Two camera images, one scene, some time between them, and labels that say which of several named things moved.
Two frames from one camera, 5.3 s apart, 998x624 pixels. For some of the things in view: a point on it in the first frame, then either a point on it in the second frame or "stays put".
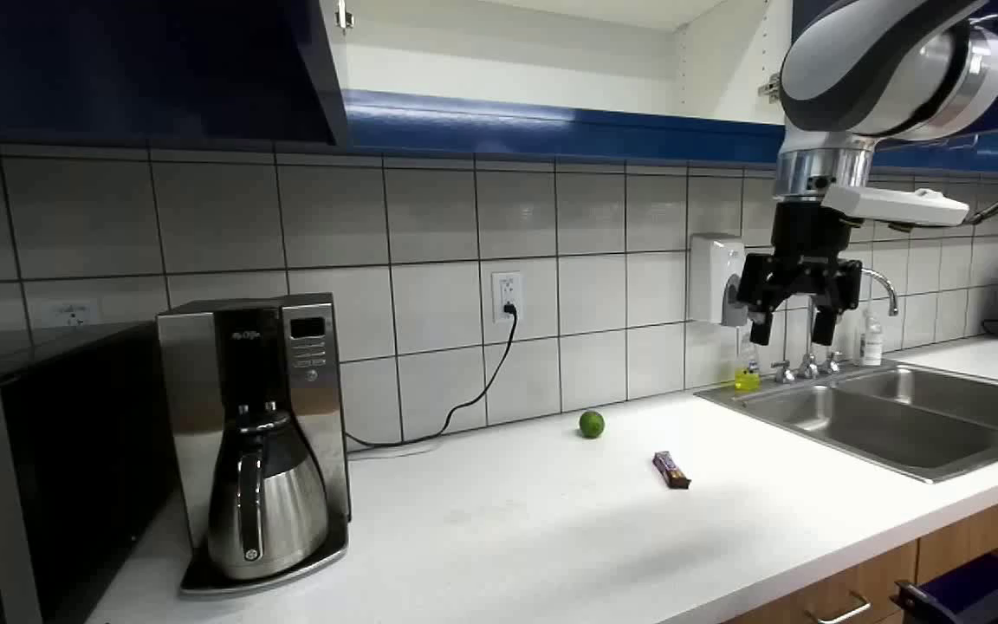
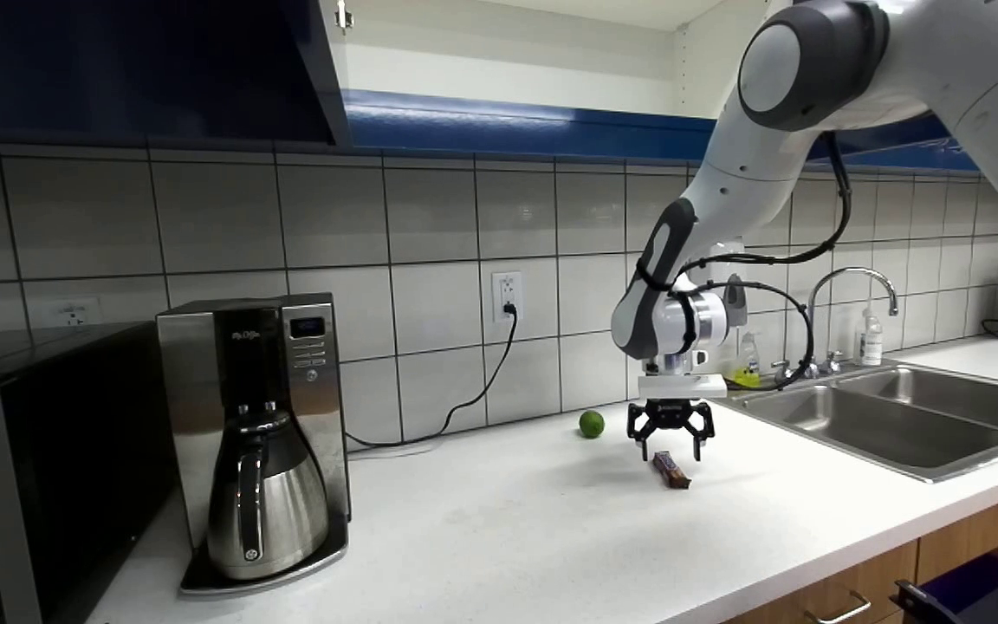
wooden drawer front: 865,596 stays put
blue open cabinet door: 140,70 stays put
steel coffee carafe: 270,507 stays put
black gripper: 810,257 -> 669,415
